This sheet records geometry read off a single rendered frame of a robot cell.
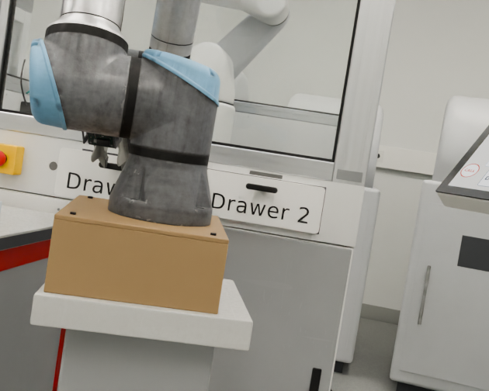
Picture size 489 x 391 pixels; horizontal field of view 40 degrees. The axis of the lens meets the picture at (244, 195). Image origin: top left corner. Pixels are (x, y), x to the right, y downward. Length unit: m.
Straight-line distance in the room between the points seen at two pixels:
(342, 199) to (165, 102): 0.77
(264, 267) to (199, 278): 0.76
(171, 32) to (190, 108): 0.28
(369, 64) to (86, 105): 0.86
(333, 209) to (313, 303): 0.23
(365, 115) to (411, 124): 3.19
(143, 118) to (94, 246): 0.19
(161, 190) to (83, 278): 0.16
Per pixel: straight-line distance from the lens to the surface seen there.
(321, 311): 1.65
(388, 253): 4.82
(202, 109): 0.95
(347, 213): 1.62
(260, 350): 1.68
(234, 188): 1.62
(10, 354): 1.50
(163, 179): 0.94
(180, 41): 1.21
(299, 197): 1.60
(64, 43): 0.96
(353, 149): 1.62
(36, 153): 1.78
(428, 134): 4.80
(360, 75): 1.64
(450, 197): 1.48
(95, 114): 0.94
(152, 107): 0.94
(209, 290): 0.90
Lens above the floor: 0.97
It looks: 3 degrees down
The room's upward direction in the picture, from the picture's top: 9 degrees clockwise
